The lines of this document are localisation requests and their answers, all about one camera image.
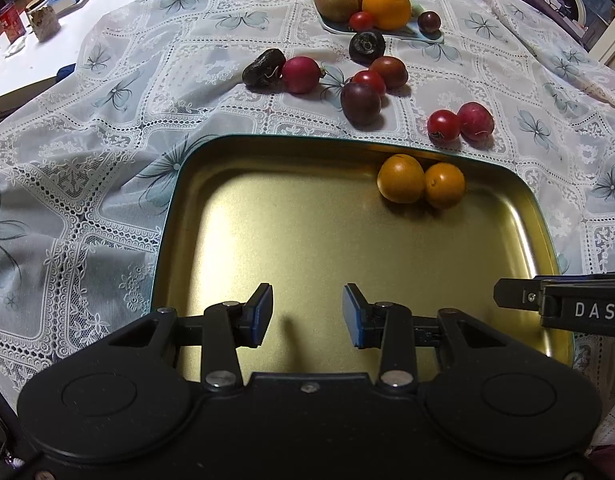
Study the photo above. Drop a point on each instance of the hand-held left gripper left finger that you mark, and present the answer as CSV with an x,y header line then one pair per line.
x,y
260,312

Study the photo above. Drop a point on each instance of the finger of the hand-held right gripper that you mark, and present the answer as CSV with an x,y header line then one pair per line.
x,y
512,292

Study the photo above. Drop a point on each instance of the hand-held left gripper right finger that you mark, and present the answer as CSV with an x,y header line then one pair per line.
x,y
352,315

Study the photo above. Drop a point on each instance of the gold metal tray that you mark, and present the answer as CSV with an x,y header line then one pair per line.
x,y
297,220

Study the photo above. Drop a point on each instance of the small orange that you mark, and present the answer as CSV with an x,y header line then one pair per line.
x,y
401,178
445,186

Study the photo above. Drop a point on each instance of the pink red radish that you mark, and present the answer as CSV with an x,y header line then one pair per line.
x,y
301,75
476,121

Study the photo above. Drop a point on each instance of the red cherry tomato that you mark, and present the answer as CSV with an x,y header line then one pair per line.
x,y
361,21
370,81
443,126

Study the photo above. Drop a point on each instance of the purple plum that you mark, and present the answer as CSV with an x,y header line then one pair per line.
x,y
361,105

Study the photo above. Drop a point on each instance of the dark wrinkled water chestnut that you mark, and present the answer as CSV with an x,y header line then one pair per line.
x,y
262,71

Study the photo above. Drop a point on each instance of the dark red tomato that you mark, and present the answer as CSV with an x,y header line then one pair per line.
x,y
390,71

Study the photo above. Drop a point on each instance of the light blue plate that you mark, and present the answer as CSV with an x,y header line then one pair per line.
x,y
403,34

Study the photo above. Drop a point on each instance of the white lace floral tablecloth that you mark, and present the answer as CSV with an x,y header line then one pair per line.
x,y
187,35

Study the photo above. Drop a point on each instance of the large orange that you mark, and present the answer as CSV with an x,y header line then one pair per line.
x,y
386,7

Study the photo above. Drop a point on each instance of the brown kiwi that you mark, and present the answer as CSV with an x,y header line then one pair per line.
x,y
336,3

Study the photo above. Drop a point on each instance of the patterned jar with lid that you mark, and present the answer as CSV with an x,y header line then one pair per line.
x,y
41,20

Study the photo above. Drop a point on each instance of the red can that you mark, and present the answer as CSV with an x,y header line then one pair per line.
x,y
10,22

